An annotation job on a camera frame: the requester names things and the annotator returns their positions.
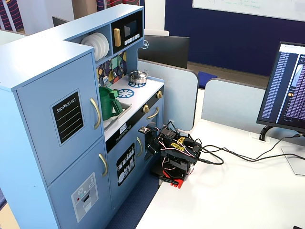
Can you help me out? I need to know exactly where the white whiteboard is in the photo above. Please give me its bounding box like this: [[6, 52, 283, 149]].
[[192, 0, 305, 22]]

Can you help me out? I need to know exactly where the black power cable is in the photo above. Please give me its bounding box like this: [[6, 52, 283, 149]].
[[199, 146, 305, 166]]

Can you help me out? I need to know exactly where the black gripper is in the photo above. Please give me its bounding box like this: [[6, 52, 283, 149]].
[[143, 130, 167, 162]]

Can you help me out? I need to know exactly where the black monitor stand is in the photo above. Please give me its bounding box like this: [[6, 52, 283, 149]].
[[259, 125, 275, 142]]

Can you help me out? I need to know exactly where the clear stand base plate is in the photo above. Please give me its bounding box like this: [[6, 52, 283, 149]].
[[281, 145, 305, 177]]

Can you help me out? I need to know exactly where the black Dell monitor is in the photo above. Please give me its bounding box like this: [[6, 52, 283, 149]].
[[138, 34, 191, 70]]

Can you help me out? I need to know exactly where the wide grey desk partition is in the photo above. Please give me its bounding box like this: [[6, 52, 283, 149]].
[[137, 59, 199, 132]]

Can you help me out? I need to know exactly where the lit computer monitor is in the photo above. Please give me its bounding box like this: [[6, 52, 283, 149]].
[[256, 41, 305, 133]]

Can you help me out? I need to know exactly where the green plastic pitcher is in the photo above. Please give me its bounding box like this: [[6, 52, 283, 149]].
[[98, 86, 124, 121]]

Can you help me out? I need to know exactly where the silver toy pot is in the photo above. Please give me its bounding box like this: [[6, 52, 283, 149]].
[[128, 71, 149, 85]]

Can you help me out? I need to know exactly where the short gold fridge handle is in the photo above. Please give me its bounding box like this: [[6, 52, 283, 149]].
[[98, 153, 108, 177]]

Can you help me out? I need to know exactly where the black toy microwave door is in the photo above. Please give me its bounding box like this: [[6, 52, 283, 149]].
[[111, 10, 143, 54]]

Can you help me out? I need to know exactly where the gold oven handle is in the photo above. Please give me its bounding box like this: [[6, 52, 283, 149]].
[[146, 106, 160, 120]]

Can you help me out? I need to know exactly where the silver toy sink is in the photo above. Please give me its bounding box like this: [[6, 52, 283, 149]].
[[103, 102, 132, 132]]

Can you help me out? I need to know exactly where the white desk cable grommet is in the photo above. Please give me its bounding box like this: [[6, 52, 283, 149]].
[[249, 132, 271, 143]]

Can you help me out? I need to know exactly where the gold dishwasher handle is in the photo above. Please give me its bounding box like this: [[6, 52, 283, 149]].
[[136, 136, 143, 157]]

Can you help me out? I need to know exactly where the red table clamp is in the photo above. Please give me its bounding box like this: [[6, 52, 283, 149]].
[[158, 168, 186, 189]]

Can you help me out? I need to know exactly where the long gold fridge handle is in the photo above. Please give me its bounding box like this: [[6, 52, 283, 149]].
[[90, 97, 102, 130]]

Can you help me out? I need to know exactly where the narrow grey desk partition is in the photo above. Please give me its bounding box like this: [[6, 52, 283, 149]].
[[201, 78, 267, 131]]

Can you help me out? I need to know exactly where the small dark monitor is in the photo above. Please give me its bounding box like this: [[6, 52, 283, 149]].
[[51, 16, 70, 28]]

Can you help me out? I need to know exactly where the blue chair cushion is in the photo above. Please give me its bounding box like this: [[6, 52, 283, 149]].
[[197, 70, 219, 89]]

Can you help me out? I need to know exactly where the yellow microwave handle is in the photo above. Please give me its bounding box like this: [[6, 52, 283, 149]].
[[113, 28, 122, 47]]

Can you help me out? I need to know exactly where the blue wooden toy kitchen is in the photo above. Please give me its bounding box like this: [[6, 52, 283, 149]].
[[0, 4, 165, 229]]

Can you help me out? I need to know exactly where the black cable to monitor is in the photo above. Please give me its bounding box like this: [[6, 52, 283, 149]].
[[201, 134, 305, 162]]

